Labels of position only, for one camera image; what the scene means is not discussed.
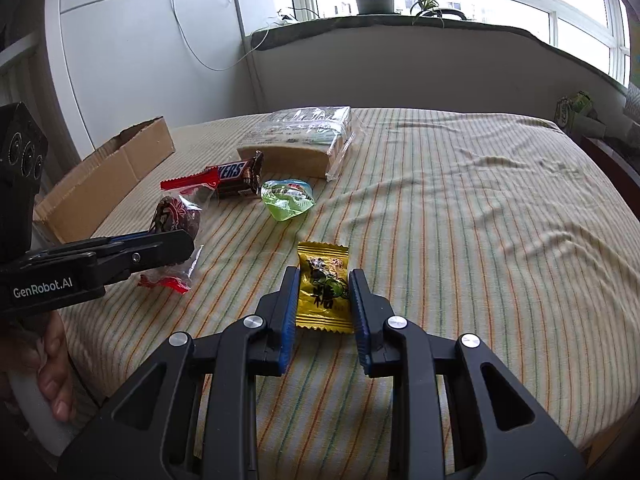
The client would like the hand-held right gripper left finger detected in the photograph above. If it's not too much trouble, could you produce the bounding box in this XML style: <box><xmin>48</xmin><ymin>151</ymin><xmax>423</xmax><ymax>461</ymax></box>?
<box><xmin>57</xmin><ymin>266</ymin><xmax>301</xmax><ymax>480</ymax></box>

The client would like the black cable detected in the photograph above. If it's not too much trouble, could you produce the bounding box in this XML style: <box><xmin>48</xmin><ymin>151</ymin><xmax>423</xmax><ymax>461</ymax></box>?
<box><xmin>277</xmin><ymin>7</ymin><xmax>321</xmax><ymax>23</ymax></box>

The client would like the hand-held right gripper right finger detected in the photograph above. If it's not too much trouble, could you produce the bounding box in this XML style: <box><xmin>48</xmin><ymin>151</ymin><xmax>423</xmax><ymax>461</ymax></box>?
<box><xmin>348</xmin><ymin>268</ymin><xmax>586</xmax><ymax>480</ymax></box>

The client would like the cardboard box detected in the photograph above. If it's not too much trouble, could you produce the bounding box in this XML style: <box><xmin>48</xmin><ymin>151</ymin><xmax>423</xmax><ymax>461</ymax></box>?
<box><xmin>32</xmin><ymin>116</ymin><xmax>176</xmax><ymax>245</ymax></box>

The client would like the green gift bag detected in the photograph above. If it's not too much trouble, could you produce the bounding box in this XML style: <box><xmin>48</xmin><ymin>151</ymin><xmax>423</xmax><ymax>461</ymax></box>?
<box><xmin>554</xmin><ymin>91</ymin><xmax>608</xmax><ymax>136</ymax></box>

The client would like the red-ended clear pastry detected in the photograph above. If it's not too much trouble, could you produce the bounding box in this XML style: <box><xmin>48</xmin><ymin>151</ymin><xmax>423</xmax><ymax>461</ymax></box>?
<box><xmin>137</xmin><ymin>172</ymin><xmax>221</xmax><ymax>295</ymax></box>

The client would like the small trailing plant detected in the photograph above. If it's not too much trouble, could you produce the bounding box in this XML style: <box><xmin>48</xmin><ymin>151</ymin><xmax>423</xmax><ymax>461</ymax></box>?
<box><xmin>402</xmin><ymin>0</ymin><xmax>458</xmax><ymax>28</ymax></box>

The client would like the brown chocolate bar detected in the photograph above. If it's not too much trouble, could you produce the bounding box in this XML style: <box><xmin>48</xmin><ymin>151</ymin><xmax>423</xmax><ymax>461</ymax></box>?
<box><xmin>205</xmin><ymin>151</ymin><xmax>265</xmax><ymax>200</ymax></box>

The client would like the green jelly cup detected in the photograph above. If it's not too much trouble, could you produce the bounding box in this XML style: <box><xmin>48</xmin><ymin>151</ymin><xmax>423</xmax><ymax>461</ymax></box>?
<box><xmin>260</xmin><ymin>178</ymin><xmax>316</xmax><ymax>223</ymax></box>

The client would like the yellow candy packet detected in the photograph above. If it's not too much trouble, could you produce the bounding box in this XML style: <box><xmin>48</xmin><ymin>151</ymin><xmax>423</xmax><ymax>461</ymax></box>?
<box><xmin>296</xmin><ymin>241</ymin><xmax>356</xmax><ymax>335</ymax></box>

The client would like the person's left hand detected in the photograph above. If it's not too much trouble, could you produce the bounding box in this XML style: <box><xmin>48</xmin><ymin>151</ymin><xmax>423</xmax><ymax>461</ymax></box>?
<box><xmin>0</xmin><ymin>310</ymin><xmax>78</xmax><ymax>423</ymax></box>

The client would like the packet of sliced bread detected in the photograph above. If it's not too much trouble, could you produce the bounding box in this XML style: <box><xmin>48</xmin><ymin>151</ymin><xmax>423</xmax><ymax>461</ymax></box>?
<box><xmin>236</xmin><ymin>106</ymin><xmax>355</xmax><ymax>182</ymax></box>

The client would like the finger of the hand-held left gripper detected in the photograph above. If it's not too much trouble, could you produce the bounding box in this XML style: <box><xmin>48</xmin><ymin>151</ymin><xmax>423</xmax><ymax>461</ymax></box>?
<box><xmin>92</xmin><ymin>230</ymin><xmax>195</xmax><ymax>287</ymax></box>
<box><xmin>65</xmin><ymin>232</ymin><xmax>153</xmax><ymax>253</ymax></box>

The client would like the white cable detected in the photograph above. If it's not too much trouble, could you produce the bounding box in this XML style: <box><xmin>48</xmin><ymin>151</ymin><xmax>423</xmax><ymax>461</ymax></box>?
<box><xmin>170</xmin><ymin>0</ymin><xmax>273</xmax><ymax>72</ymax></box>

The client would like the striped bed sheet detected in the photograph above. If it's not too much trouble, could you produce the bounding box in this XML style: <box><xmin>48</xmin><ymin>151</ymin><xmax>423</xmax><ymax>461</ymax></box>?
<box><xmin>55</xmin><ymin>107</ymin><xmax>640</xmax><ymax>476</ymax></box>

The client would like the white cabinet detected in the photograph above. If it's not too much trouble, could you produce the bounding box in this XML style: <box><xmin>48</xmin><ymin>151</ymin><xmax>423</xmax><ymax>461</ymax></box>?
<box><xmin>45</xmin><ymin>0</ymin><xmax>266</xmax><ymax>161</ymax></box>

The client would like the dark green windowsill cover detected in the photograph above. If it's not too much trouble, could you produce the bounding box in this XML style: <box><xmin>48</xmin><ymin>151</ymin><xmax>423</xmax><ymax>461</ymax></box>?
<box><xmin>250</xmin><ymin>12</ymin><xmax>631</xmax><ymax>96</ymax></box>

